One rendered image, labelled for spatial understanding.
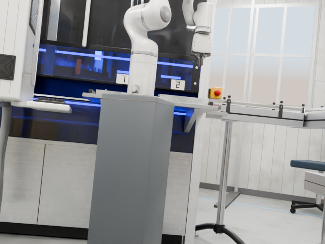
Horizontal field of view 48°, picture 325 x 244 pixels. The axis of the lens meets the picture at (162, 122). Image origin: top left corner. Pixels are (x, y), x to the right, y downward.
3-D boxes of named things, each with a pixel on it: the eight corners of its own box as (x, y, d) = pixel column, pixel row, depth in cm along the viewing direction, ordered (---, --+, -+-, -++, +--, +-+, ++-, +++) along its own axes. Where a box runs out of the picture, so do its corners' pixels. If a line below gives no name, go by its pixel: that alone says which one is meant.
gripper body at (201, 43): (210, 35, 201) (209, 55, 200) (192, 33, 200) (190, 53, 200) (214, 31, 193) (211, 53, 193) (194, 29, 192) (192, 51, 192)
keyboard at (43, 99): (43, 105, 214) (43, 101, 214) (68, 108, 217) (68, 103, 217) (35, 101, 175) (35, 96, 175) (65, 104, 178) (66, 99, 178)
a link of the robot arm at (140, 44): (144, 53, 156) (149, -3, 156) (115, 55, 168) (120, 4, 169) (163, 58, 165) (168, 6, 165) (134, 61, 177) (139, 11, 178)
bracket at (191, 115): (183, 131, 230) (185, 111, 230) (188, 132, 230) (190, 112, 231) (192, 132, 196) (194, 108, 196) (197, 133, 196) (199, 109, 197)
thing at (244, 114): (202, 116, 240) (205, 92, 241) (199, 117, 256) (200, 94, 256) (303, 127, 245) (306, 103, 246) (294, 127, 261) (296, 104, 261)
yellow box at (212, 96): (208, 99, 238) (209, 87, 238) (219, 99, 239) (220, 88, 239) (211, 98, 231) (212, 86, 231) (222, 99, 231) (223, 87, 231)
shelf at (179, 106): (93, 102, 234) (93, 99, 234) (201, 113, 239) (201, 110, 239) (82, 96, 186) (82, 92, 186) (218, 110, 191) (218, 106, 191)
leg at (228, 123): (211, 231, 252) (221, 119, 254) (223, 232, 253) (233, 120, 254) (213, 235, 243) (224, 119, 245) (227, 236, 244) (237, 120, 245)
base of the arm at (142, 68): (152, 97, 152) (156, 52, 152) (110, 94, 158) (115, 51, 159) (167, 101, 170) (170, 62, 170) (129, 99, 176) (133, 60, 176)
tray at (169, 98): (155, 104, 226) (155, 99, 226) (197, 109, 227) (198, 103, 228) (159, 100, 192) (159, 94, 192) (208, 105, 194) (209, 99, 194)
